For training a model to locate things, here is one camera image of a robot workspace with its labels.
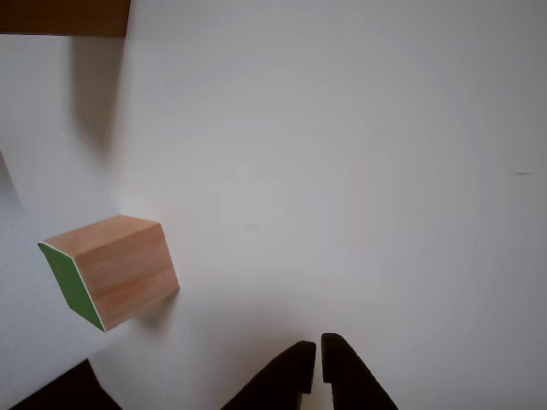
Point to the wooden cube with green face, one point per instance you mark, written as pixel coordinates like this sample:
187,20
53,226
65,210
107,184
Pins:
124,269

